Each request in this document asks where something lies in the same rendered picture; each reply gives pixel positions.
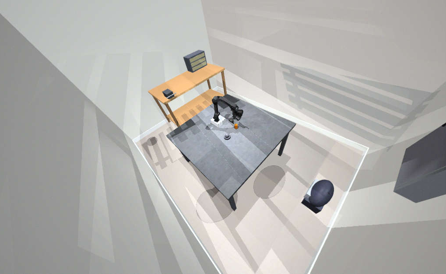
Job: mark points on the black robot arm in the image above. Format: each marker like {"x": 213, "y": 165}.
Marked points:
{"x": 234, "y": 108}

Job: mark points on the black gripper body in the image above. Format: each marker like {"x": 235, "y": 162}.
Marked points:
{"x": 232, "y": 119}

